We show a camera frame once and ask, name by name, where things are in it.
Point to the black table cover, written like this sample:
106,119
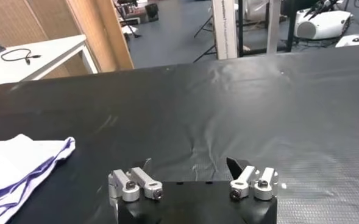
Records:
197,106

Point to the black trash bin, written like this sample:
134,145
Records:
151,12

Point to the lavender t-shirt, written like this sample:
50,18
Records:
17,170

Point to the tall white cardboard box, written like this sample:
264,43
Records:
225,27

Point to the black tripod stand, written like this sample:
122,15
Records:
204,29

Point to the white table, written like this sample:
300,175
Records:
30,67

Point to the wooden folding screen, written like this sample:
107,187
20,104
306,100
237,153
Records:
100,30

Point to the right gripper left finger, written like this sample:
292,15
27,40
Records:
127,185

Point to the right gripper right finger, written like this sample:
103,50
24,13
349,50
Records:
246,179

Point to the white standing desk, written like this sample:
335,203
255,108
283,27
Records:
273,27

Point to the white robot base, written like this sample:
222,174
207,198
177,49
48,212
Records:
322,24

